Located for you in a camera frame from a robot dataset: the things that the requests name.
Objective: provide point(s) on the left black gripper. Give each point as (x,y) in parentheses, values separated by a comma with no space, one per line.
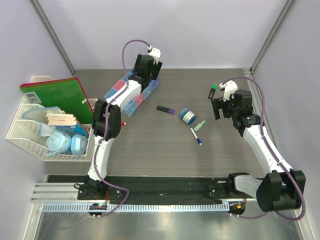
(155,70)

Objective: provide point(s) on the purple black highlighter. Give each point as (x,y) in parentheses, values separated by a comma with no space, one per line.
(166,109)

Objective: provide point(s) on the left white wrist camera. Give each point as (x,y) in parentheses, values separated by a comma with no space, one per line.
(154,52)

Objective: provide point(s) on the blue white marker pen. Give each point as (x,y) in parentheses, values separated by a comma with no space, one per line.
(196,137)

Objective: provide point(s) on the light green correction tape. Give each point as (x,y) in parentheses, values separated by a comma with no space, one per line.
(199,125)

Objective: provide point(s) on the blue slime jar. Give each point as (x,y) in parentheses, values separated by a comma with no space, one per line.
(187,116)

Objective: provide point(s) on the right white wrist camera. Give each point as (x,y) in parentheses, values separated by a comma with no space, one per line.
(228,88)

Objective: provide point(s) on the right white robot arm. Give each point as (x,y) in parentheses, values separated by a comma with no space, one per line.
(282,187)

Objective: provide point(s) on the blue face masks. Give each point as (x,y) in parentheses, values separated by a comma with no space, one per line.
(59,139)

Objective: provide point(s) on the green folder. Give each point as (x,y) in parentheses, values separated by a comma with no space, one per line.
(67,94)

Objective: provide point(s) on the light blue end bin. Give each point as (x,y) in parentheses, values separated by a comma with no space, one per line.
(128,109)

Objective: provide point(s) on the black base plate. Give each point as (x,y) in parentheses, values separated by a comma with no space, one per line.
(146,190)

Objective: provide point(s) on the pink plastic bin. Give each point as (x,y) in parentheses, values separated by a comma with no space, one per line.
(120,85)

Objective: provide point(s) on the blue plastic bin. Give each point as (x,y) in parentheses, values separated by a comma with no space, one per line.
(146,92)

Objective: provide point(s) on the white slotted cable duct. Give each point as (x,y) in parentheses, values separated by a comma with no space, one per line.
(91,207)

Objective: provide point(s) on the green black highlighter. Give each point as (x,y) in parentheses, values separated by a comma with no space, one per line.
(212,91)

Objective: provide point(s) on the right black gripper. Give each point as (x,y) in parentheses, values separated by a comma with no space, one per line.
(219,103)

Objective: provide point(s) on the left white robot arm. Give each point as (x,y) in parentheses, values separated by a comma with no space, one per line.
(106,121)

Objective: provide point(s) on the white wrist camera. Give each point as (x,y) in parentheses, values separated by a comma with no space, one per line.
(228,88)
(154,52)

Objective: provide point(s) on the wooden blocks stack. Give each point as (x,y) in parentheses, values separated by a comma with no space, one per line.
(61,119)

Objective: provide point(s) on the purple plastic bin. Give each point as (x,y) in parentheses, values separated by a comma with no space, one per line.
(152,84)

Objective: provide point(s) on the white mesh desk organizer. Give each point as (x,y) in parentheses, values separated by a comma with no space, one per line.
(24,134)

